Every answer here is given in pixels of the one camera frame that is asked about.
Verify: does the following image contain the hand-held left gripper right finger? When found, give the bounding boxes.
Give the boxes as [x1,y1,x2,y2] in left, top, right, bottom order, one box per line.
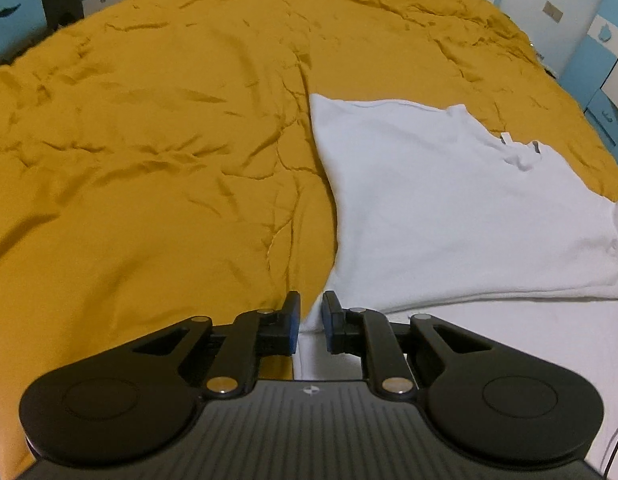
[321,290,492,400]

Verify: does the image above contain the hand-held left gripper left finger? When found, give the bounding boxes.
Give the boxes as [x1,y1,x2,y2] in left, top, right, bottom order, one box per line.
[132,290,302,401]

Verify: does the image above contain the white printed t-shirt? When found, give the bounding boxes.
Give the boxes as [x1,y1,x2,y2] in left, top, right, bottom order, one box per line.
[295,92,618,480]

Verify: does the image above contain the mustard yellow bed blanket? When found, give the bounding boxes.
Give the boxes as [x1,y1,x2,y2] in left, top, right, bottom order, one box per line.
[0,0,618,473]

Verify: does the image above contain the blue and white cabinet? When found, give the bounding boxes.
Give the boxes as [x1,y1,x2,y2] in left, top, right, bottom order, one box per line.
[418,0,618,148]

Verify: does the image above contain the blue face cutout chair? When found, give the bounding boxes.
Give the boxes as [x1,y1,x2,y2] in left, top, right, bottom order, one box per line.
[0,0,46,68]

